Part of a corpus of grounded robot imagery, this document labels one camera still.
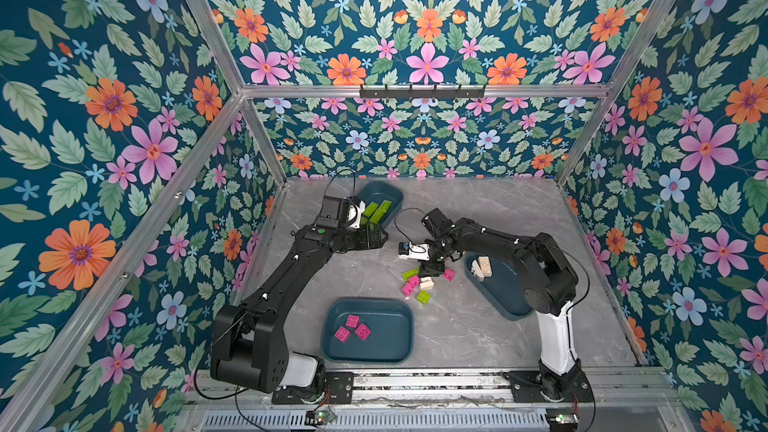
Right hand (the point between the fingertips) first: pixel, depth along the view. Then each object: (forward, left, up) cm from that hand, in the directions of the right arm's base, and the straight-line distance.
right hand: (421, 260), depth 95 cm
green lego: (+21, +18, 0) cm, 28 cm away
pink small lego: (-22, +17, 0) cm, 28 cm away
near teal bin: (-19, +10, -1) cm, 21 cm away
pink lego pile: (-7, +3, 0) cm, 8 cm away
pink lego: (-23, +23, 0) cm, 32 cm away
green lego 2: (-4, +3, -1) cm, 6 cm away
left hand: (0, +12, +17) cm, 21 cm away
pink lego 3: (-10, +5, -1) cm, 11 cm away
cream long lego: (-5, -17, +1) cm, 18 cm away
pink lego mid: (-19, +20, 0) cm, 28 cm away
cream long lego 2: (-4, -19, +3) cm, 20 cm away
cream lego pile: (-8, -1, -1) cm, 8 cm away
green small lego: (-12, 0, -1) cm, 12 cm away
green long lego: (+20, +14, +1) cm, 25 cm away
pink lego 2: (-5, -8, 0) cm, 10 cm away
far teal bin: (+29, +15, +2) cm, 33 cm away
